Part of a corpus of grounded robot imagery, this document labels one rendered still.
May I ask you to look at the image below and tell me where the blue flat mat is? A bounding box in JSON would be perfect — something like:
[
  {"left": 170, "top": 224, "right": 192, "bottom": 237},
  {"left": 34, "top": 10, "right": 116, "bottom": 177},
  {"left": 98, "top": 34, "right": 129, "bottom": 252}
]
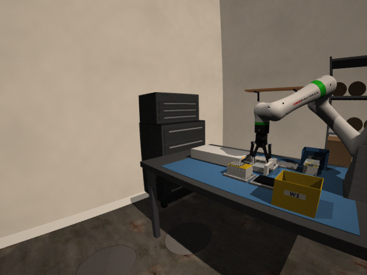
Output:
[{"left": 161, "top": 156, "right": 360, "bottom": 236}]

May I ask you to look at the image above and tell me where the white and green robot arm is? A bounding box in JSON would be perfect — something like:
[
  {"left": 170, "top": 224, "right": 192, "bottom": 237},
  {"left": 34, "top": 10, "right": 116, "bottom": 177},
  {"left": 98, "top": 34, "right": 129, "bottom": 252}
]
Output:
[{"left": 254, "top": 75, "right": 367, "bottom": 157}]

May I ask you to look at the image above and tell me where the yellow open-top bin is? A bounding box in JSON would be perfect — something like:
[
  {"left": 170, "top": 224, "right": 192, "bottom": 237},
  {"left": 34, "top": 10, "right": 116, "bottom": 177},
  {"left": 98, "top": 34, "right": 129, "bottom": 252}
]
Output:
[{"left": 271, "top": 170, "right": 324, "bottom": 218}]

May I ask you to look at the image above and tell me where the white rectangular frame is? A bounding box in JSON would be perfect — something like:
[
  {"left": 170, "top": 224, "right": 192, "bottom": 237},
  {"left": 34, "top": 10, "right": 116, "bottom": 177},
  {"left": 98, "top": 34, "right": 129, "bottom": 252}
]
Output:
[{"left": 249, "top": 175, "right": 274, "bottom": 190}]

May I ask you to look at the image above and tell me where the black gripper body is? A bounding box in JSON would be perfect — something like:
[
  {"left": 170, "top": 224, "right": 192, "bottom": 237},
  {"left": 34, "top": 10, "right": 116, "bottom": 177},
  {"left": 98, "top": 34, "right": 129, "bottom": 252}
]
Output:
[{"left": 255, "top": 134, "right": 268, "bottom": 148}]

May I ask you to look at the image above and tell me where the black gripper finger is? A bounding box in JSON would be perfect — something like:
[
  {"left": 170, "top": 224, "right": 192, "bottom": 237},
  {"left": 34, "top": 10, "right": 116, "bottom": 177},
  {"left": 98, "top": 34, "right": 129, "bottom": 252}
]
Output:
[
  {"left": 249, "top": 141, "right": 259, "bottom": 165},
  {"left": 261, "top": 143, "right": 272, "bottom": 164}
]

